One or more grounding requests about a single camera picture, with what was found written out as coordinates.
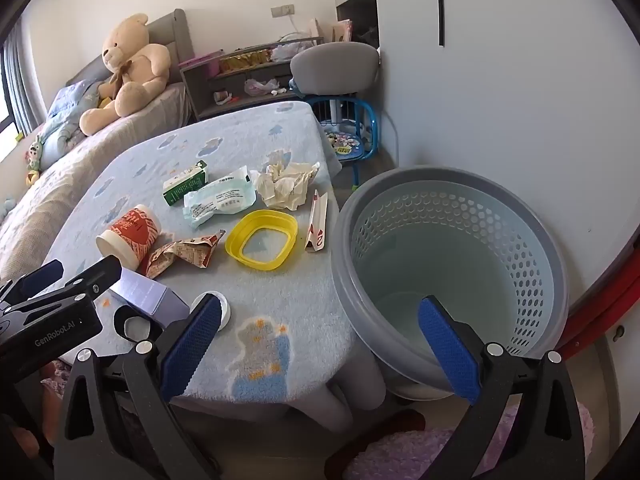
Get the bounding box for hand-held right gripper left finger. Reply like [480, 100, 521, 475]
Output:
[54, 294, 223, 480]

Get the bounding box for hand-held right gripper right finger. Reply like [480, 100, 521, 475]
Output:
[417, 295, 586, 480]

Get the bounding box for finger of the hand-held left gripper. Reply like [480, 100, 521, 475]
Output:
[0, 259, 65, 311]
[10, 255, 123, 313]

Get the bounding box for purple cardboard box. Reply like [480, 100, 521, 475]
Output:
[109, 266, 191, 331]

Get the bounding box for red patterned paper cup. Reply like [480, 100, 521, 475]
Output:
[95, 204, 162, 272]

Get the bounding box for red and white snack wrapper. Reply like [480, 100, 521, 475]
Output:
[145, 230, 227, 280]

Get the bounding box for yellow plastic ring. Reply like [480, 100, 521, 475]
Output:
[225, 210, 299, 272]

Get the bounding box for grey perforated plastic basket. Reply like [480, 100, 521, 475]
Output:
[330, 165, 571, 401]

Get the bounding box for white round cap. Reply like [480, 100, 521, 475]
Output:
[192, 291, 233, 333]

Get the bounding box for black roll with white core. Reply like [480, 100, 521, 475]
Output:
[114, 306, 163, 346]

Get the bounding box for blue printed blanket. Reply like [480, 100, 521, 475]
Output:
[47, 101, 388, 406]

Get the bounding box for purple fluffy cloth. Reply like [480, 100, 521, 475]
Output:
[345, 400, 596, 480]

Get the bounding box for small green doll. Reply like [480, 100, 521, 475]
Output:
[25, 135, 46, 186]

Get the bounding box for bed with beige cover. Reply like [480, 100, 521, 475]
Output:
[0, 80, 196, 281]

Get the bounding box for green and white carton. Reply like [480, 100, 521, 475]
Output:
[162, 159, 208, 207]

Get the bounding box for pale green wipes packet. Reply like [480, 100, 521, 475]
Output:
[182, 166, 258, 229]

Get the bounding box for red hoop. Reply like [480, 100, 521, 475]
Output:
[555, 240, 640, 361]

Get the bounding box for blue patterned pillow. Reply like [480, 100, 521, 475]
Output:
[37, 79, 108, 168]

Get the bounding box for red and white chopstick sleeve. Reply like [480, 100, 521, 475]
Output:
[304, 189, 328, 253]

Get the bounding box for crumpled beige paper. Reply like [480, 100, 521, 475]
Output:
[250, 160, 321, 211]

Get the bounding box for grey curtain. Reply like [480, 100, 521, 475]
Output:
[0, 20, 48, 136]

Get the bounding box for tan teddy bear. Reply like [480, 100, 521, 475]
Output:
[80, 12, 172, 137]

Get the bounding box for grey shelf unit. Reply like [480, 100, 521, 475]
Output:
[180, 37, 323, 121]

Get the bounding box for blue child's chair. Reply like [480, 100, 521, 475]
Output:
[307, 95, 383, 188]

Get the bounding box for pink plastic box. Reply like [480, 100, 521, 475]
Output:
[179, 51, 223, 76]

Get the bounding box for white and pink plastic bag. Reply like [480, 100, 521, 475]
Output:
[244, 77, 280, 97]

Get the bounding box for grey bed headboard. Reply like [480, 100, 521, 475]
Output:
[65, 8, 193, 91]

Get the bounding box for gold snack packs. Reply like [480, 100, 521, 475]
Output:
[219, 47, 273, 72]

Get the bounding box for white wardrobe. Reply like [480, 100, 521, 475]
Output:
[330, 0, 636, 311]

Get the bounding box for clear plastic bag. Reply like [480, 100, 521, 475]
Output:
[272, 35, 313, 63]

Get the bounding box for grey chair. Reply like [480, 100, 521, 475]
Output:
[290, 42, 380, 98]

